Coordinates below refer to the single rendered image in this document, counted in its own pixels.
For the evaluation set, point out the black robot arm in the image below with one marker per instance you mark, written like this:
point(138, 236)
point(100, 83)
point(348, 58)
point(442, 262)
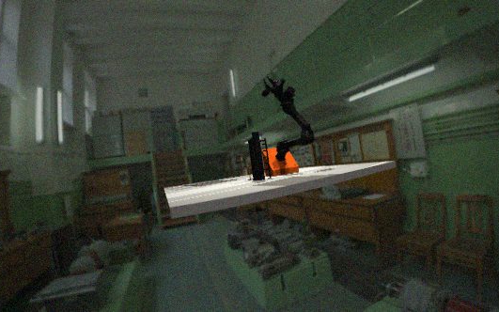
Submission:
point(289, 108)

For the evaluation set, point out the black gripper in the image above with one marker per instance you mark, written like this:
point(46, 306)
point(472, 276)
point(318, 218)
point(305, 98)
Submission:
point(270, 89)

